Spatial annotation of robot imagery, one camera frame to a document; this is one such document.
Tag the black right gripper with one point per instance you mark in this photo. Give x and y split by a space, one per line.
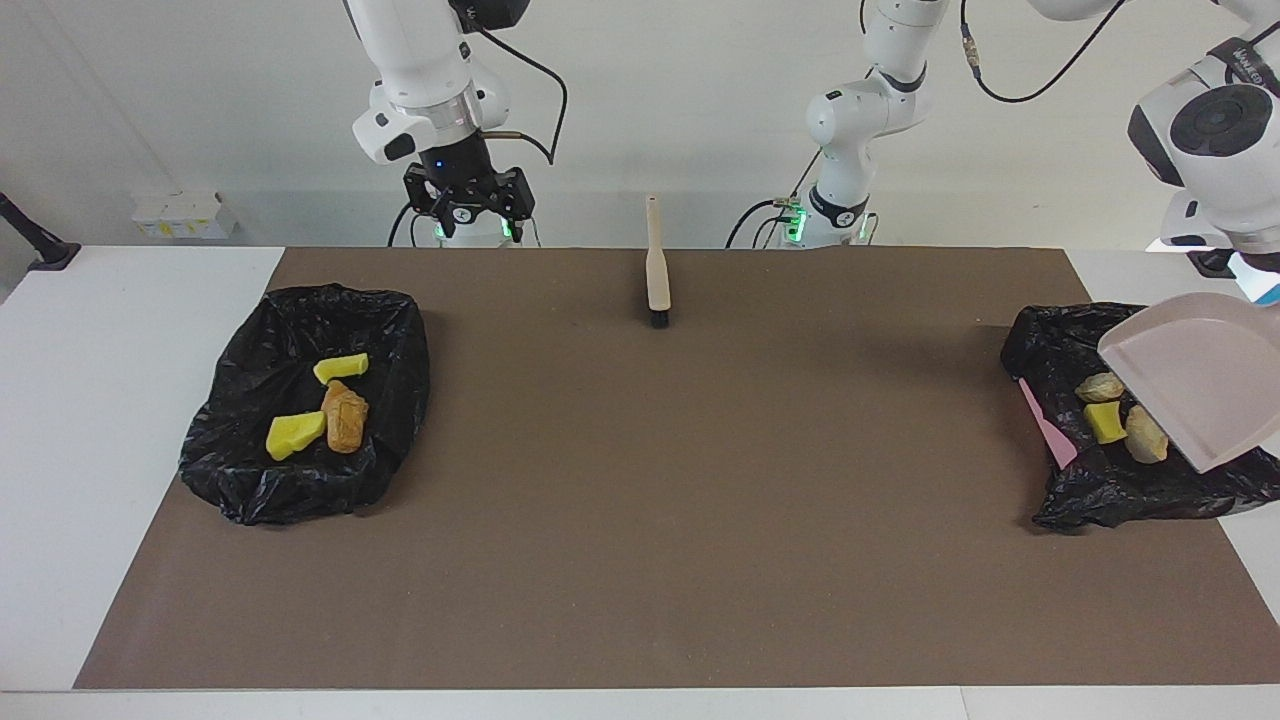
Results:
462 175

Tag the beige hand brush black bristles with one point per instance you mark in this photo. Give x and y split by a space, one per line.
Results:
658 275

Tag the yellow notched sponge piece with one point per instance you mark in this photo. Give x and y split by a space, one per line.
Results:
340 368

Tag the brown bread roll toy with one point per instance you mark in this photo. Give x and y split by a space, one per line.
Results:
348 425

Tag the yellow diamond sponge piece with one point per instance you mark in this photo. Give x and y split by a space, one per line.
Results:
296 435

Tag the pale striped croissant toy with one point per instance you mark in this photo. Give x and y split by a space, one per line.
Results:
1099 387

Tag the yellow wedge sponge piece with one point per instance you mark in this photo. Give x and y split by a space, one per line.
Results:
1107 422

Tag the pale beige foam chunk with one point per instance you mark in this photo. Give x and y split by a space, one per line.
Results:
1145 437

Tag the beige plastic dustpan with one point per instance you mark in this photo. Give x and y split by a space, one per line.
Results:
1200 380

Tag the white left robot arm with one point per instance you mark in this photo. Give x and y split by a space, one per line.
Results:
1210 130

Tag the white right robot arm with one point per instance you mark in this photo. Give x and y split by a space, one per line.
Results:
420 80

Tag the open black trash bag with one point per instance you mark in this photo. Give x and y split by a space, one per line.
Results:
240 480

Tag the pink plastic bin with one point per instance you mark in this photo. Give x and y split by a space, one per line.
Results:
1050 430

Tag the crumpled black trash bag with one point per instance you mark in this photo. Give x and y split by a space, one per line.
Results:
1100 490

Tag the brown table mat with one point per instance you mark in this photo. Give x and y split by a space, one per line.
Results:
700 580

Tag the blue object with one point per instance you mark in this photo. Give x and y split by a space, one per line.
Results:
1265 288

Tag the white wall socket box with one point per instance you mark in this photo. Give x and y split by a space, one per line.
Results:
185 215

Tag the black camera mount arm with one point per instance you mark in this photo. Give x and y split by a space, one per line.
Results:
35 240
1215 262

